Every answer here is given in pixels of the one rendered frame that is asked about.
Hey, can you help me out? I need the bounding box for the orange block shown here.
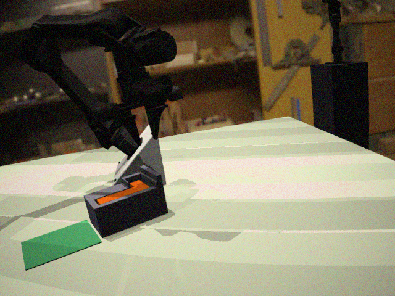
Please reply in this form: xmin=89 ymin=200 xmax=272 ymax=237
xmin=97 ymin=180 xmax=150 ymax=205

